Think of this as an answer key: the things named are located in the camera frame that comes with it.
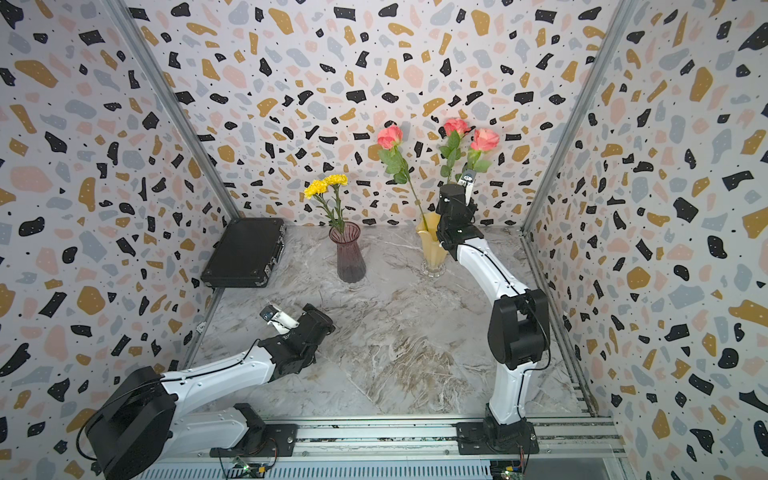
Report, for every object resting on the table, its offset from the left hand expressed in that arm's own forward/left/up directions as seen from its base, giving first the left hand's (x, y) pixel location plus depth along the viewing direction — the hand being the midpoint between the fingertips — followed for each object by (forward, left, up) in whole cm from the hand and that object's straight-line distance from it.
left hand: (312, 315), depth 87 cm
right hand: (+27, -43, +23) cm, 56 cm away
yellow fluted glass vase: (+20, -36, +3) cm, 42 cm away
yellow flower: (+25, -3, +26) cm, 36 cm away
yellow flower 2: (+30, -8, +25) cm, 40 cm away
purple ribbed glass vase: (+17, -10, +6) cm, 21 cm away
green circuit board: (-36, +11, -9) cm, 38 cm away
